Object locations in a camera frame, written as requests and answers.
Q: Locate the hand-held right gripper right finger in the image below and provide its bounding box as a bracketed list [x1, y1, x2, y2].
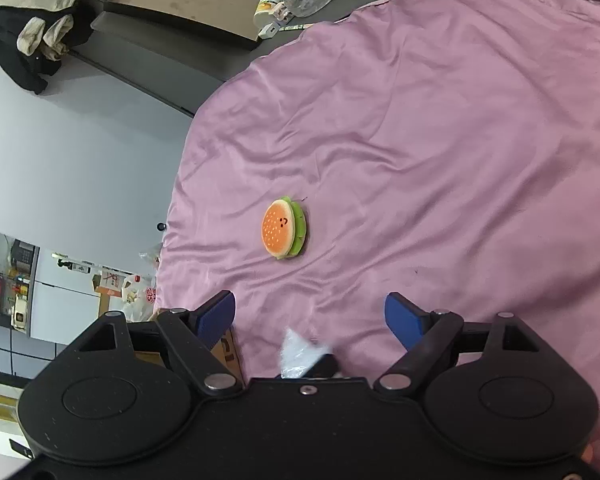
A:
[372, 291, 538, 392]

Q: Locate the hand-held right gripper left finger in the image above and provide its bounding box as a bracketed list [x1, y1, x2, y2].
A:
[75, 290, 244, 394]

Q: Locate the brown cardboard box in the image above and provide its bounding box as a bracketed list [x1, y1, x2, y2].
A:
[132, 310, 246, 387]

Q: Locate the clear plastic packet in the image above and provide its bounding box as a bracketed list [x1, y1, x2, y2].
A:
[275, 327, 334, 380]

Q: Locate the burger plush toy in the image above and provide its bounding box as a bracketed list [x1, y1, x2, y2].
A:
[260, 195, 310, 261]

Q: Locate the white red-print plastic bag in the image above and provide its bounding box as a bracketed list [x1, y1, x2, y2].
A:
[121, 272, 159, 322]

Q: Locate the clear plastic trash bag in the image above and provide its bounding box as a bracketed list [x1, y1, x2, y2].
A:
[138, 242, 164, 267]

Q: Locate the orange carton box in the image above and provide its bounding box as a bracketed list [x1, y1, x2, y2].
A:
[92, 269, 134, 314]

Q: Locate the white kitchen cabinet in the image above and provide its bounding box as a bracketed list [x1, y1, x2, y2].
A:
[0, 224, 107, 377]

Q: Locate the pink bedsheet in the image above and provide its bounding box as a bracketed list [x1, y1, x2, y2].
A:
[154, 0, 600, 453]

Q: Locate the yellow-label white bottle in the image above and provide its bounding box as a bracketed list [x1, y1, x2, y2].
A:
[252, 0, 284, 31]

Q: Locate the black hanging jacket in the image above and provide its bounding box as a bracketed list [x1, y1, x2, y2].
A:
[0, 0, 97, 96]

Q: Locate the cream hanging garment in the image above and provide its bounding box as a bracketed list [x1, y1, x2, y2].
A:
[0, 0, 82, 59]

